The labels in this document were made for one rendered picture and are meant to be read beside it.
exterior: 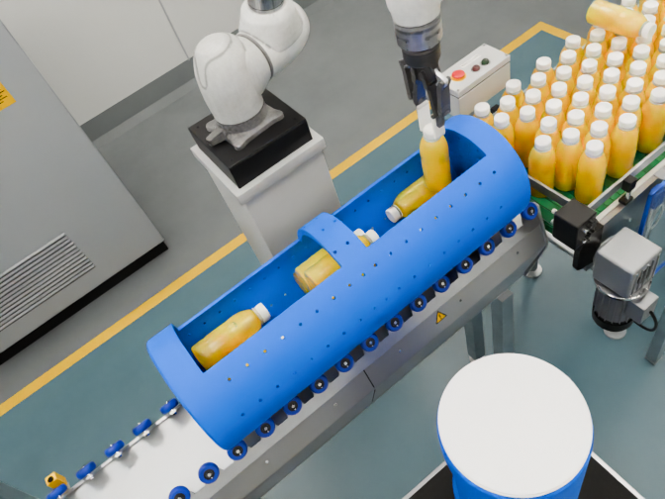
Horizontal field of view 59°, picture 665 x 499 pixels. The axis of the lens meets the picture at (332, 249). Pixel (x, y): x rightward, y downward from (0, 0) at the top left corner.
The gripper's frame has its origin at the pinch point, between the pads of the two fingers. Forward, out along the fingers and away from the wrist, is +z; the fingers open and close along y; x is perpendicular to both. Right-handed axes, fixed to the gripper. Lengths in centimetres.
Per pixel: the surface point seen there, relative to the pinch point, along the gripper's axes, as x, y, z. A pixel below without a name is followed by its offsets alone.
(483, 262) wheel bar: -2.9, 16.9, 34.8
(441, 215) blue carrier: -12.7, 15.9, 8.4
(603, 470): 3, 58, 112
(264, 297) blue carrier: -51, -7, 23
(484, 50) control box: 42, -26, 17
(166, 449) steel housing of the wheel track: -89, 2, 35
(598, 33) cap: 67, -7, 19
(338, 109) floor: 64, -168, 127
